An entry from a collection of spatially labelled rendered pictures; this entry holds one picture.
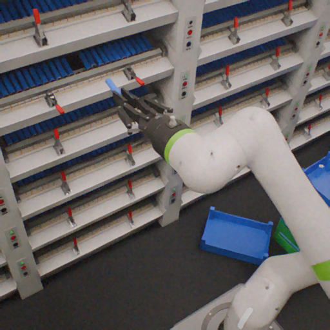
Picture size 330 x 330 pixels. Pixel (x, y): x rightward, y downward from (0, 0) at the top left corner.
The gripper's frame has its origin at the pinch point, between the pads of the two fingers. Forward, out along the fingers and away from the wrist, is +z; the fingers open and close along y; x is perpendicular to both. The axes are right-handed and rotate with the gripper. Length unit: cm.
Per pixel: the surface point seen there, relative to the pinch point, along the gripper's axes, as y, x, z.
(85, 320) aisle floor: 22, 101, 14
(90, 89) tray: -0.1, 7.3, 23.1
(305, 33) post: -100, 16, 28
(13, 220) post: 33, 48, 27
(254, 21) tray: -71, 5, 29
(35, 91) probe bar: 16.2, 3.4, 24.8
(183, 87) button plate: -34.3, 18.2, 22.9
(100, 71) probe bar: -5.0, 3.5, 25.0
